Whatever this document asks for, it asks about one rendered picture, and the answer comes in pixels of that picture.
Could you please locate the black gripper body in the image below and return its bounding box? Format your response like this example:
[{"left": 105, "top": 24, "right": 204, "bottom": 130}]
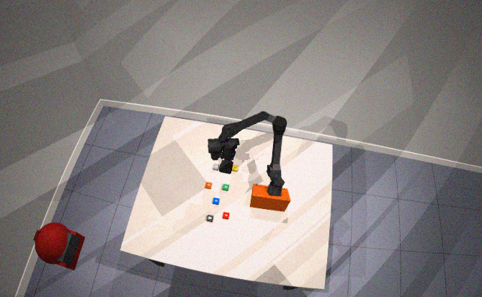
[{"left": 219, "top": 150, "right": 235, "bottom": 174}]

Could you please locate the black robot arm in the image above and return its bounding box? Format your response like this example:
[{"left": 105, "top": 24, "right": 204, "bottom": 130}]
[{"left": 207, "top": 112, "right": 287, "bottom": 197}]

